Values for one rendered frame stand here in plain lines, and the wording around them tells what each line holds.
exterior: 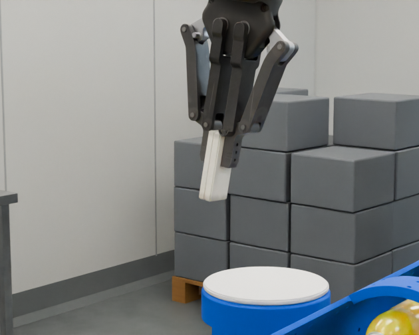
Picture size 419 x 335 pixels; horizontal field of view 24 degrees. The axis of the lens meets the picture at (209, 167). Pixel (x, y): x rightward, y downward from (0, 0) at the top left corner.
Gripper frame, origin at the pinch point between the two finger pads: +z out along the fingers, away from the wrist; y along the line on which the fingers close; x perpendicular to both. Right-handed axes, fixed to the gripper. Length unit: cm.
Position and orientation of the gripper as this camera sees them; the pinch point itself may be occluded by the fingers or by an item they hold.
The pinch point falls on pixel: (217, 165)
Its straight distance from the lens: 97.5
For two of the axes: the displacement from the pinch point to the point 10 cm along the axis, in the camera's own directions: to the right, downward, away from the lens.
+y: -8.0, -2.2, 5.6
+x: -5.8, 0.5, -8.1
